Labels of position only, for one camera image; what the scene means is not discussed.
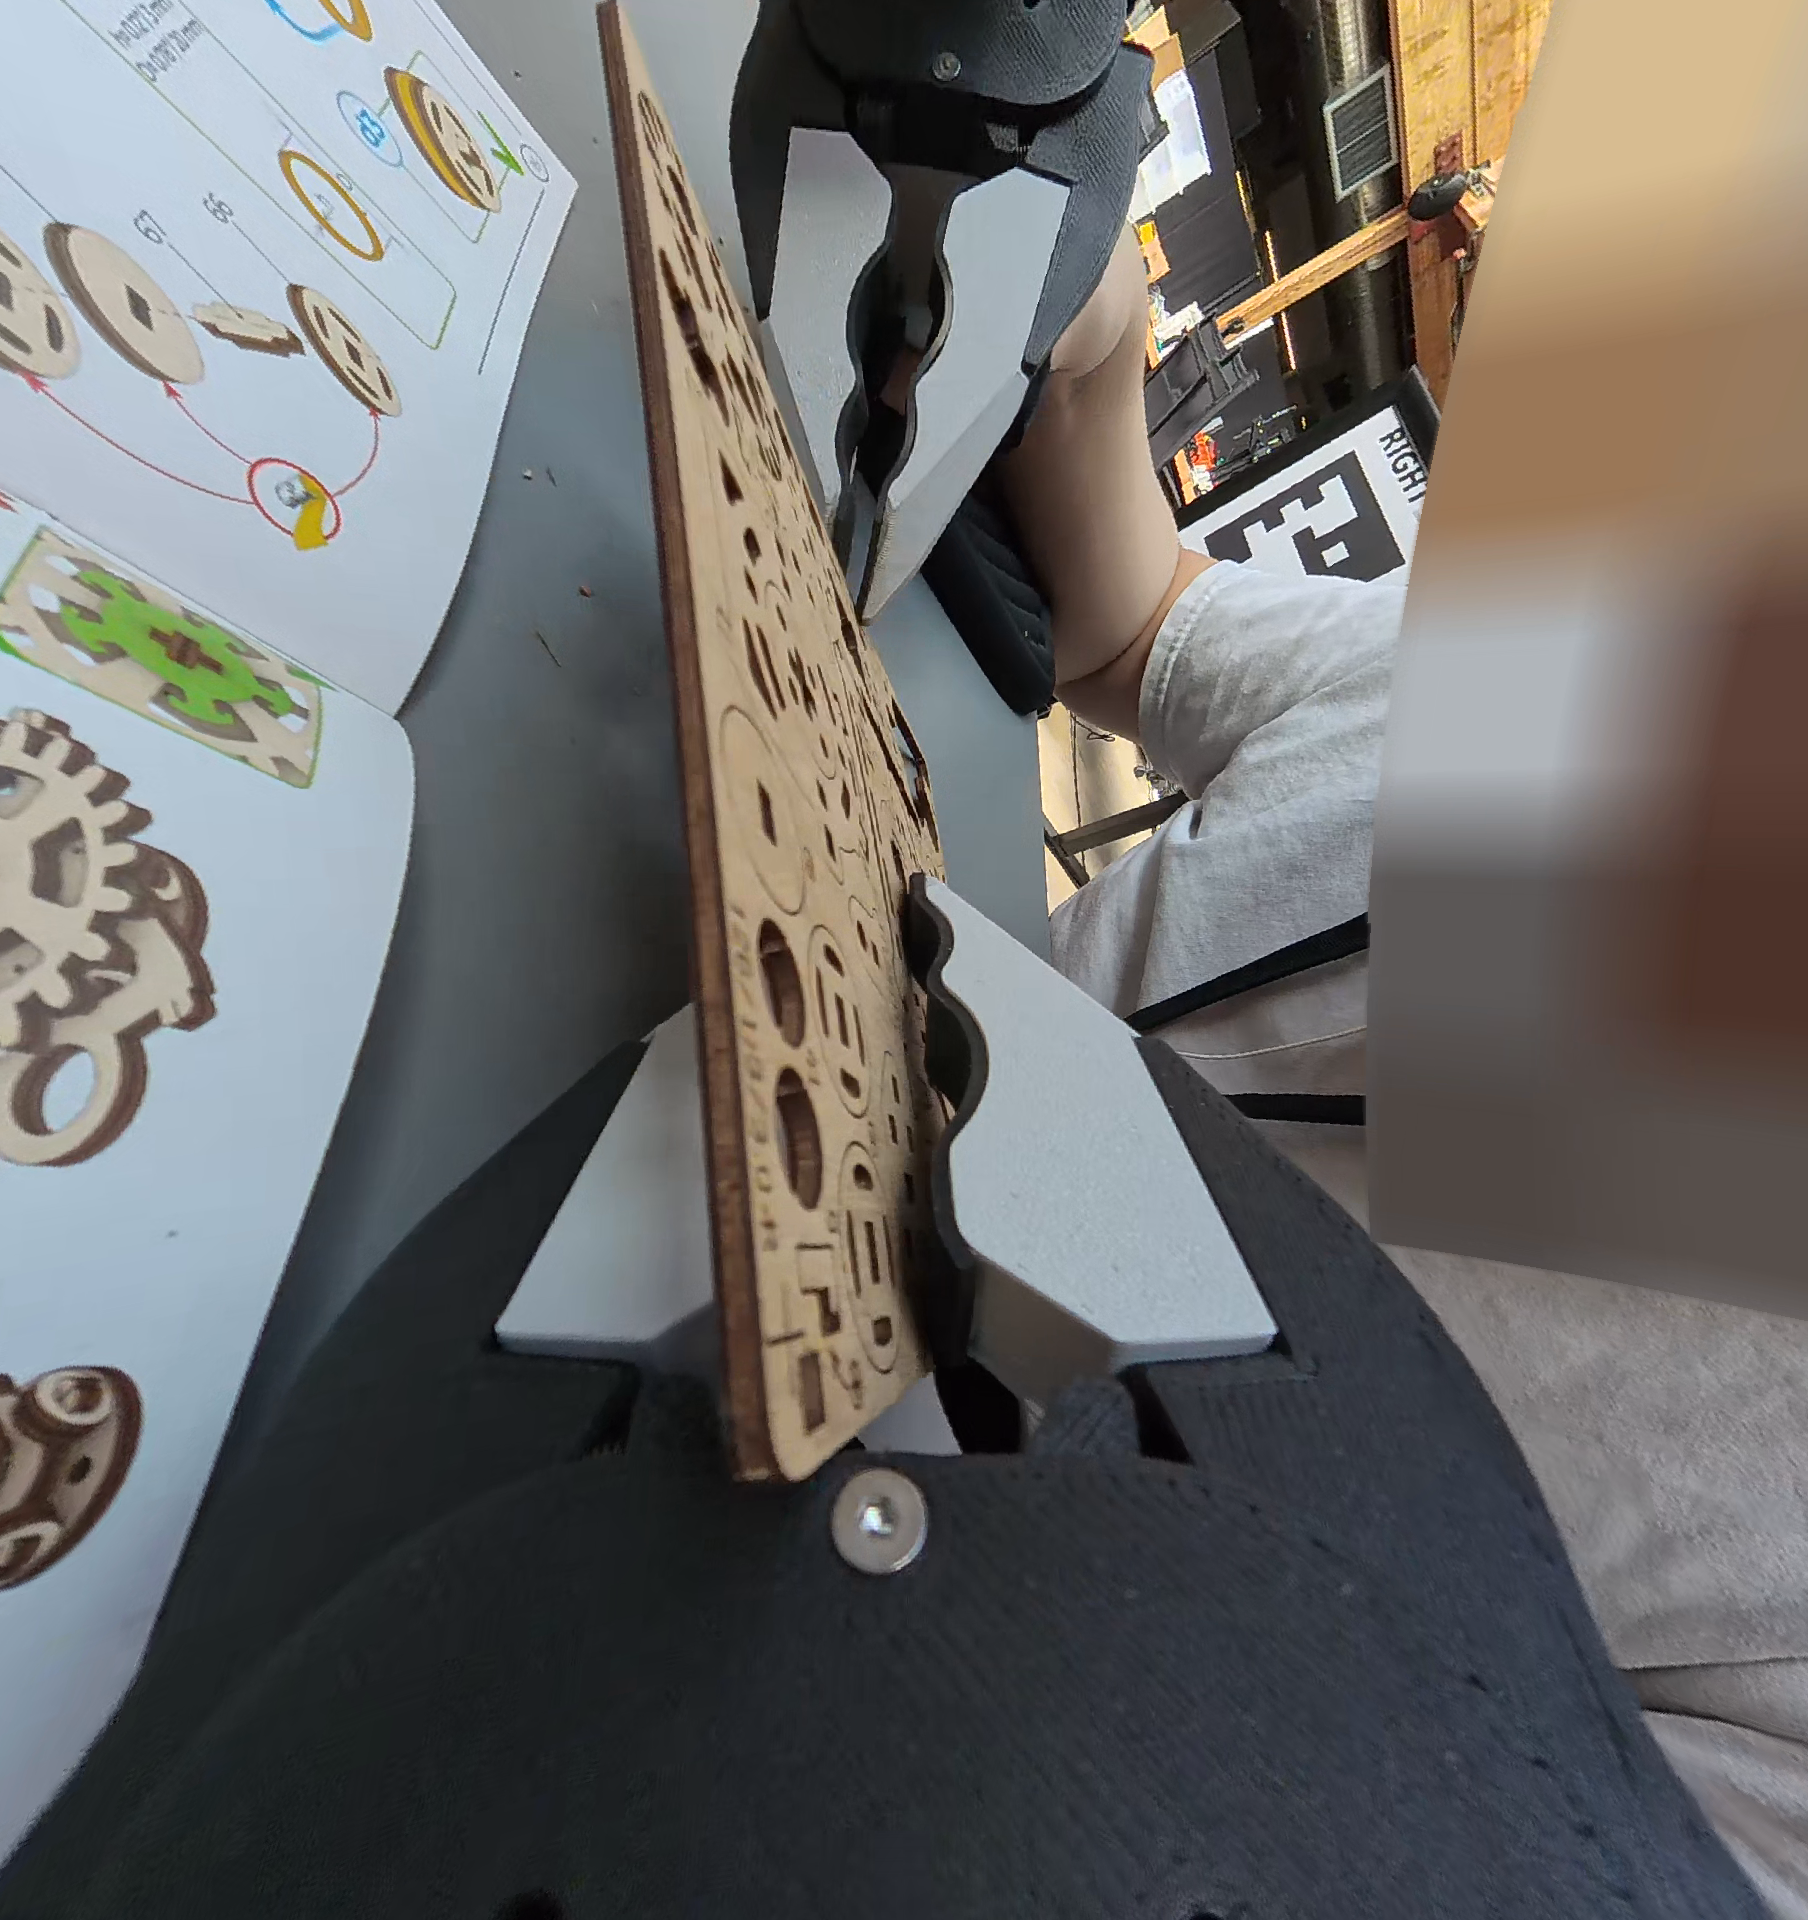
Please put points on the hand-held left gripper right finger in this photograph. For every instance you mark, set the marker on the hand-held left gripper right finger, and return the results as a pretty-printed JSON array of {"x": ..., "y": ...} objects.
[{"x": 1112, "y": 1201}]

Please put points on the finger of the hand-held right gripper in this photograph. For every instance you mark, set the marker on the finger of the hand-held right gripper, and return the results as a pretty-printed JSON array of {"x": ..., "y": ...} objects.
[
  {"x": 992, "y": 332},
  {"x": 812, "y": 257}
]

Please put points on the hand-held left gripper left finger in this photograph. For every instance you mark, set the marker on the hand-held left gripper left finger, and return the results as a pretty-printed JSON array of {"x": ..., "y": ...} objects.
[{"x": 617, "y": 1246}]

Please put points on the wooden laser-cut parts sheet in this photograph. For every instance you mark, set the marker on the wooden laser-cut parts sheet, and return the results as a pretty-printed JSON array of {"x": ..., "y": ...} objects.
[{"x": 767, "y": 676}]

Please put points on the person's right forearm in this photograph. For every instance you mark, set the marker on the person's right forearm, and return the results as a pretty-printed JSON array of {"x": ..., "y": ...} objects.
[{"x": 1097, "y": 542}]

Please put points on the black padded wrist rest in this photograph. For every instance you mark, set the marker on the black padded wrist rest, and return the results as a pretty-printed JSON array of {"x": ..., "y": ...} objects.
[{"x": 1001, "y": 617}]

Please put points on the black white marker board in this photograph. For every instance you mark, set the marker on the black white marker board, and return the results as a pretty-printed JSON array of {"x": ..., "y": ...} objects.
[{"x": 1309, "y": 518}]

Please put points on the assembly instruction booklet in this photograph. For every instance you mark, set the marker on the assembly instruction booklet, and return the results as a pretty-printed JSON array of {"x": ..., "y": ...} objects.
[{"x": 168, "y": 977}]

